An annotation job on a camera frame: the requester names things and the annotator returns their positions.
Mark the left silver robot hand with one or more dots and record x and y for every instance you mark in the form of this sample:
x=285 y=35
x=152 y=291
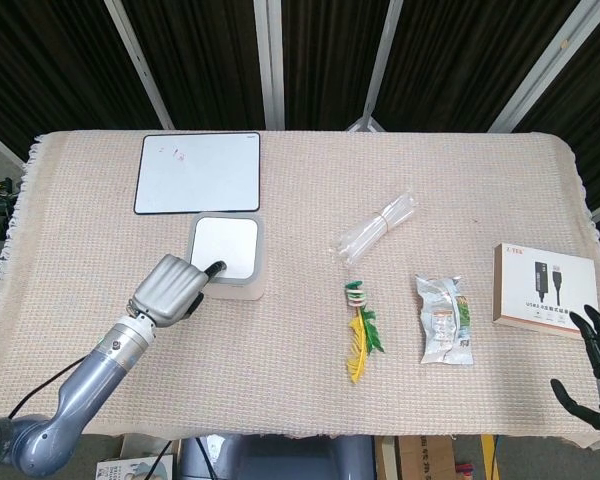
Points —
x=167 y=290

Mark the white square box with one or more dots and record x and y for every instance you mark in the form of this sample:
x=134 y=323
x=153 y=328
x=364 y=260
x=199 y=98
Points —
x=240 y=240

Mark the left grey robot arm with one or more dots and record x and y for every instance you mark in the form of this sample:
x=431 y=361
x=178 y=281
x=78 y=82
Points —
x=90 y=375

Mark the black-framed whiteboard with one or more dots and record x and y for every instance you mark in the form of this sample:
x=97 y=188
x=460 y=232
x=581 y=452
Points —
x=195 y=175

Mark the beige woven tablecloth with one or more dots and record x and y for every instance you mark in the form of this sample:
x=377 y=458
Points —
x=280 y=360

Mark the silver snack bag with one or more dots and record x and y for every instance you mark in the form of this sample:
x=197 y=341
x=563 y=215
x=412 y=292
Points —
x=442 y=320

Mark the book with portrait cover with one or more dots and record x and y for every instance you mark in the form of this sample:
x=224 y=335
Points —
x=130 y=467

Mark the green yellow feather shuttlecock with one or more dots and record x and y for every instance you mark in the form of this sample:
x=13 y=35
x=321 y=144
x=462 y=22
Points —
x=355 y=295

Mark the brown cardboard box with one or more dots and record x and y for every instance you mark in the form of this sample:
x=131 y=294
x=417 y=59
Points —
x=425 y=460

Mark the grey robot torso base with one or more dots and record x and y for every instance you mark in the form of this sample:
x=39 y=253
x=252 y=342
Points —
x=290 y=460

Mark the dark pleated curtain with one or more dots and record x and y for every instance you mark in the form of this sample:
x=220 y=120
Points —
x=205 y=50

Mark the white metal frame post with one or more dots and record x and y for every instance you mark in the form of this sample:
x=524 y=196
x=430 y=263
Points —
x=387 y=50
x=547 y=65
x=2 y=146
x=276 y=75
x=140 y=65

